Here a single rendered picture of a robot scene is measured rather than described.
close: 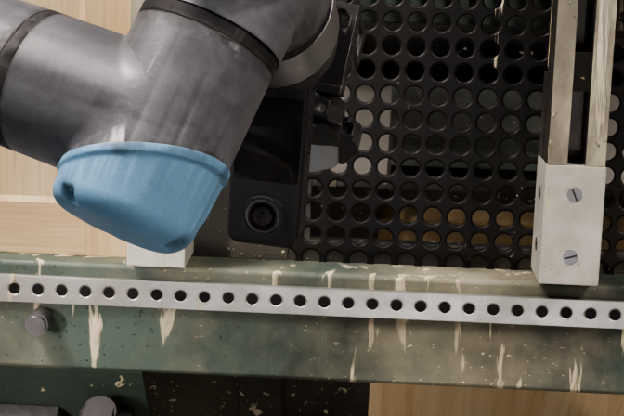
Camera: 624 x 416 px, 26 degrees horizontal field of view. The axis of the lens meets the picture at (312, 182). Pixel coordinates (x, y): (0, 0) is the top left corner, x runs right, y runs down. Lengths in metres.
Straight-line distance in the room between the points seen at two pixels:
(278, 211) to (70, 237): 0.69
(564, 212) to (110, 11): 0.51
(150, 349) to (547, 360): 0.42
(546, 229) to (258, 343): 0.33
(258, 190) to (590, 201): 0.64
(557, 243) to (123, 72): 0.82
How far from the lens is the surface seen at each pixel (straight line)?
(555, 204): 1.40
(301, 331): 1.45
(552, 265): 1.41
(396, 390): 1.91
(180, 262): 1.42
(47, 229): 1.49
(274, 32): 0.67
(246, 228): 0.83
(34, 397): 1.56
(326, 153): 0.91
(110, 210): 0.64
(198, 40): 0.65
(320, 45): 0.75
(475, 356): 1.46
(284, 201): 0.82
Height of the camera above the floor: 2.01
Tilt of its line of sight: 47 degrees down
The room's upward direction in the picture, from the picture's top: straight up
